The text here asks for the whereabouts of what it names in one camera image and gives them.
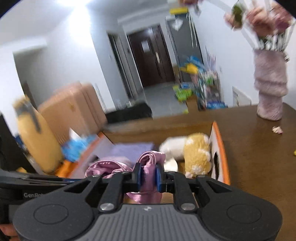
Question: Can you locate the white makeup sponge wedge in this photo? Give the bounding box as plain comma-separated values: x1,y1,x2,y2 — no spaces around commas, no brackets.
164,158,179,172

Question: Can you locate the purple satin scrunchie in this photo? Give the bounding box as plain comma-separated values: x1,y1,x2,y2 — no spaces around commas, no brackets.
127,151,166,204

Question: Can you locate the purple linen sachet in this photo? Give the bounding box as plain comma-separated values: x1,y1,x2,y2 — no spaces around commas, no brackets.
110,142,154,161

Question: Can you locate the white and yellow plush toy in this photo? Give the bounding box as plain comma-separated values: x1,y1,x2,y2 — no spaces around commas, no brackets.
159,133,212,179

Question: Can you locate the lilac fluffy headband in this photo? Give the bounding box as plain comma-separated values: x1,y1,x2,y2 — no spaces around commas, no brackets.
85,156,135,178

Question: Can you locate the person's hand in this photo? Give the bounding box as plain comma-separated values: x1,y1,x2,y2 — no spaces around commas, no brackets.
0,223,20,241

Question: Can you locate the yellow thermos jug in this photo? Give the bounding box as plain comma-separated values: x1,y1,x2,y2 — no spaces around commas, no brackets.
13,96,63,174

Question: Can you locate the red cardboard box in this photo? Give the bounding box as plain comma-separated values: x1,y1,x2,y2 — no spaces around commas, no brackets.
69,120,231,204

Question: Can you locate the blue tissue pack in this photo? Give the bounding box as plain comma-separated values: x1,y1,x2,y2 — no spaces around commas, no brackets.
62,128,98,163

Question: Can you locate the black stool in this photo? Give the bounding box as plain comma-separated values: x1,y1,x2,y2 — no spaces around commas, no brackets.
106,102,152,124

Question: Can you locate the pink hard-shell suitcase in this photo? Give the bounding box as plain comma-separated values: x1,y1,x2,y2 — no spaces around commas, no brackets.
38,83,107,145

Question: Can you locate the yellow watering can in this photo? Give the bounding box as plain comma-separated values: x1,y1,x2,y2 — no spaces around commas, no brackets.
179,63,203,75

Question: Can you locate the dark brown entrance door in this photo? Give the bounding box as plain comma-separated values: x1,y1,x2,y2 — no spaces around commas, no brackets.
127,25,175,88

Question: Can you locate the grey refrigerator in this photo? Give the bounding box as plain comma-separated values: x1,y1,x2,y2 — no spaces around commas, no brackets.
165,14,205,82

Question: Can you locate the pink textured vase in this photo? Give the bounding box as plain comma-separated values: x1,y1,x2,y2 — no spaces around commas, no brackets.
254,49,288,121

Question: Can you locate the yellow box on refrigerator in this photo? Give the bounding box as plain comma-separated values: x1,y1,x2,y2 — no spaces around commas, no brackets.
170,7,189,15

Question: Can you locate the dried pink rose bouquet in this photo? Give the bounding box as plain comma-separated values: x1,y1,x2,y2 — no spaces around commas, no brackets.
210,1,295,52

